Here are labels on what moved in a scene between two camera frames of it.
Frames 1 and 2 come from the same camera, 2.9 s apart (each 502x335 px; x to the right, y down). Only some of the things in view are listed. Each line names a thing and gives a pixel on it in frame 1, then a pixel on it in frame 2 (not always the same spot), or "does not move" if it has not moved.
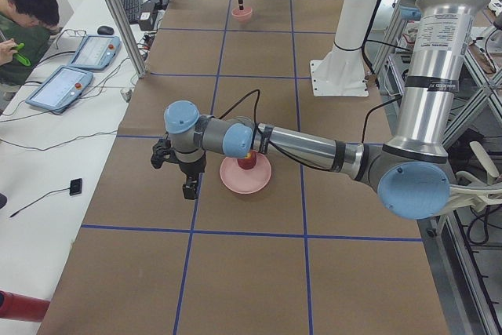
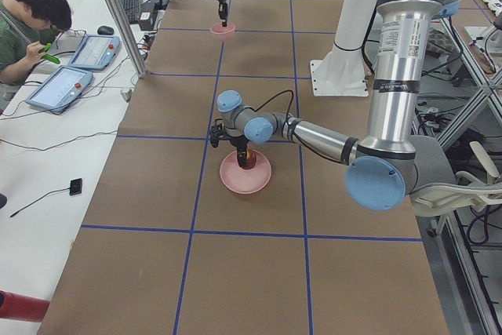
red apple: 249,161 does not move
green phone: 24,60 to 47,56
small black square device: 75,186 does not move
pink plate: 242,180 does not move
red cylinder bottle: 17,307 does not move
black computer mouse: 105,30 does not move
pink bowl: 242,15 to 223,33
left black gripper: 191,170 to 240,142
